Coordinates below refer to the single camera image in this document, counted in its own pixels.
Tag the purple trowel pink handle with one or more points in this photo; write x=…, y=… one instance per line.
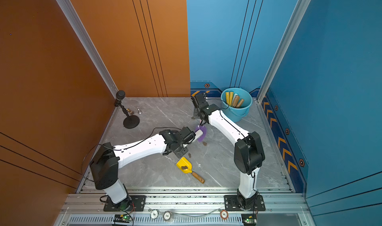
x=201, y=126

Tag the yellow scoop wooden handle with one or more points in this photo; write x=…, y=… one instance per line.
x=186, y=167

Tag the green leaf trowel yellow handle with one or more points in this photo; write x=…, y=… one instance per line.
x=230, y=99

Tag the light green trowel wooden handle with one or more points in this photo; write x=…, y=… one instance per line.
x=240, y=103

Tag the scrub brush blue white handle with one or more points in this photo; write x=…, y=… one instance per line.
x=200, y=134

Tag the green pointed shovel wooden handle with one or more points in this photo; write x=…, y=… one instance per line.
x=235, y=101

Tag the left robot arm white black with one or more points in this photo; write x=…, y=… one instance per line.
x=109, y=159

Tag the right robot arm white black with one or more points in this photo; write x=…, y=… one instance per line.
x=248, y=151

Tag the turquoise plastic bucket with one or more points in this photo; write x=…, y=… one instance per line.
x=237, y=114

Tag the black microphone on stand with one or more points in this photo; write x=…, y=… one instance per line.
x=131, y=121

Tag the red rimmed round sticker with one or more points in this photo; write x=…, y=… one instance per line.
x=224, y=214

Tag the green circuit board left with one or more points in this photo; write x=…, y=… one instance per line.
x=122, y=219

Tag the green circuit board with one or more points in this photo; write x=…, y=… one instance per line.
x=248, y=220
x=122, y=219

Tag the green circuit board right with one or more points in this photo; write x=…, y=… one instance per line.
x=248, y=220

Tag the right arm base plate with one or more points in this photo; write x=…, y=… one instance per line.
x=238, y=203

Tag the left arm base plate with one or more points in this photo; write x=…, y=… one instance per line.
x=135, y=203

